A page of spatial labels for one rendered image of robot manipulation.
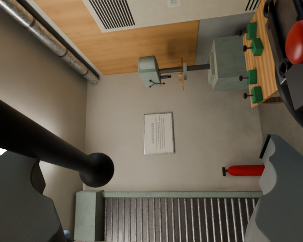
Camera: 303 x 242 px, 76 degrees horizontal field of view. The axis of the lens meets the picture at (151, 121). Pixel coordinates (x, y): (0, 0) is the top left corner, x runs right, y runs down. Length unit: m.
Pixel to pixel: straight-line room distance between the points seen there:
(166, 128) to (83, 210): 1.65
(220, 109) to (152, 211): 1.79
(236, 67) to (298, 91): 2.12
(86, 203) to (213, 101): 2.37
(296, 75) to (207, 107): 2.90
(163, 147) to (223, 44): 1.60
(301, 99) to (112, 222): 3.13
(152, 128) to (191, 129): 0.59
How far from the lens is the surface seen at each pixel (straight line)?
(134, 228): 3.16
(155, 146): 2.99
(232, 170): 2.88
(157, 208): 3.04
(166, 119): 3.03
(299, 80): 0.21
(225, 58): 2.34
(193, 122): 3.03
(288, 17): 0.25
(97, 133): 3.31
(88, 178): 0.20
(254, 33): 1.74
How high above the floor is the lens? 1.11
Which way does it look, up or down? 9 degrees up
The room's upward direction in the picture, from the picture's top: 93 degrees counter-clockwise
